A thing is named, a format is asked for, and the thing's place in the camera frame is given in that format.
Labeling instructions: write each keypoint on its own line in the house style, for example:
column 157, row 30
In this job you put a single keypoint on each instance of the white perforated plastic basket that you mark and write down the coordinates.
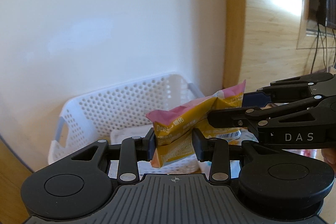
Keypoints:
column 117, row 112

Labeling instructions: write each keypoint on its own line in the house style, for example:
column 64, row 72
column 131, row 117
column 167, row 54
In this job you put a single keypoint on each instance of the pink floral tissue pack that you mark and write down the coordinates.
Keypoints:
column 312, row 153

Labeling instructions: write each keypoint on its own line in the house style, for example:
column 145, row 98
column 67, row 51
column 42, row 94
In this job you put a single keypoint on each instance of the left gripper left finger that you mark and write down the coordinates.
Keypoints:
column 133, row 150

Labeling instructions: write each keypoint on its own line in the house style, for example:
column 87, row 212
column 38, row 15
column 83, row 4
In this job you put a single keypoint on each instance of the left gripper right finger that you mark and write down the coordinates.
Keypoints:
column 216, row 151

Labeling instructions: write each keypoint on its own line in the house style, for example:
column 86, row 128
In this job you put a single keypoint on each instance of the yellow wipes pack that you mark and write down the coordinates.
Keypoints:
column 173, row 128

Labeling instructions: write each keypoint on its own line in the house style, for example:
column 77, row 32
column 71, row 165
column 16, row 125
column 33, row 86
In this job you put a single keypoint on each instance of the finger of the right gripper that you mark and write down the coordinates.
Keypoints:
column 293, row 89
column 236, row 117

